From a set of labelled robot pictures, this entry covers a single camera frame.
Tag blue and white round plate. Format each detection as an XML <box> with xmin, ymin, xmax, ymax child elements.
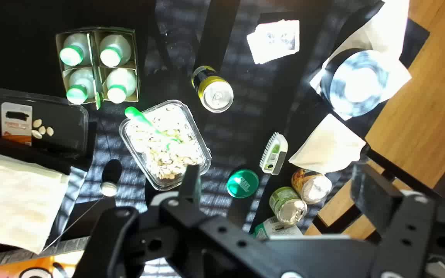
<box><xmin>319</xmin><ymin>47</ymin><xmax>392</xmax><ymax>120</ymax></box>

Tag small white ball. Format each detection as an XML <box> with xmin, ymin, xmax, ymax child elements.
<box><xmin>101</xmin><ymin>180</ymin><xmax>120</xmax><ymax>197</ymax></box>

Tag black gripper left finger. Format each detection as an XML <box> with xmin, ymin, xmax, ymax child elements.
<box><xmin>73</xmin><ymin>162</ymin><xmax>297</xmax><ymax>278</ymax></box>

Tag clear plastic container of nuts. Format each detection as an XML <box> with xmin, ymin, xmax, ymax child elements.
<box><xmin>118</xmin><ymin>97</ymin><xmax>214</xmax><ymax>191</ymax></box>

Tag loose pistachio nuts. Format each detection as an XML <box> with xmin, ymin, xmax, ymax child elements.
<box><xmin>30</xmin><ymin>117</ymin><xmax>56</xmax><ymax>141</ymax></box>

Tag orange cartoon face book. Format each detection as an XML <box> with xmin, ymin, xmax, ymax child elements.
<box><xmin>0</xmin><ymin>236</ymin><xmax>90</xmax><ymax>278</ymax></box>

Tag white bottle with green cap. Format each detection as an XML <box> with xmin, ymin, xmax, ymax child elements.
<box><xmin>106</xmin><ymin>66</ymin><xmax>140</xmax><ymax>104</ymax></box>
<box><xmin>98</xmin><ymin>32</ymin><xmax>135</xmax><ymax>69</ymax></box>
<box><xmin>59</xmin><ymin>32</ymin><xmax>93</xmax><ymax>67</ymax></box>
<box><xmin>66</xmin><ymin>66</ymin><xmax>96</xmax><ymax>106</ymax></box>

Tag white and green pack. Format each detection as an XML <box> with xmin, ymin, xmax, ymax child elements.
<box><xmin>253</xmin><ymin>214</ymin><xmax>307</xmax><ymax>240</ymax></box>

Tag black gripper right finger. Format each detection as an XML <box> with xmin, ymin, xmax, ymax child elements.
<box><xmin>350</xmin><ymin>158</ymin><xmax>445</xmax><ymax>278</ymax></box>

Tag cardboard four-bottle carton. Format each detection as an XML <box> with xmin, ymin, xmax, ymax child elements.
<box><xmin>55</xmin><ymin>26</ymin><xmax>143</xmax><ymax>106</ymax></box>

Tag small jar with orange label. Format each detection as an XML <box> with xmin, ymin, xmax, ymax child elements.
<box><xmin>291</xmin><ymin>168</ymin><xmax>334</xmax><ymax>206</ymax></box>

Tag white folded towel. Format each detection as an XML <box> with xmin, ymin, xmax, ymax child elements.
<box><xmin>0</xmin><ymin>148</ymin><xmax>72</xmax><ymax>254</ymax></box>

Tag large white paper napkin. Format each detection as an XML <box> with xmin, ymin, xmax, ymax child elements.
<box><xmin>308</xmin><ymin>0</ymin><xmax>415</xmax><ymax>121</ymax></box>

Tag small jar with green label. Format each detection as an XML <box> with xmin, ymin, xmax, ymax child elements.
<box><xmin>268</xmin><ymin>185</ymin><xmax>310</xmax><ymax>226</ymax></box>

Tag white folded napkin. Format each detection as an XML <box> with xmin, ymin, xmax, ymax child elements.
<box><xmin>288</xmin><ymin>112</ymin><xmax>368</xmax><ymax>175</ymax></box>

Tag green plastic spoon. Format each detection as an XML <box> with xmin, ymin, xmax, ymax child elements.
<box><xmin>124</xmin><ymin>104</ymin><xmax>183</xmax><ymax>145</ymax></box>

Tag playing card pack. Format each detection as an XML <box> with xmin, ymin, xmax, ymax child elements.
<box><xmin>246</xmin><ymin>18</ymin><xmax>303</xmax><ymax>66</ymax></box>

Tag black cup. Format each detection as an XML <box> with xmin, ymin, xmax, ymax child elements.
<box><xmin>101</xmin><ymin>157</ymin><xmax>126</xmax><ymax>185</ymax></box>

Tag yellow and black drink can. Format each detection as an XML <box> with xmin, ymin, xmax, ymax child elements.
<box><xmin>191</xmin><ymin>64</ymin><xmax>237</xmax><ymax>114</ymax></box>

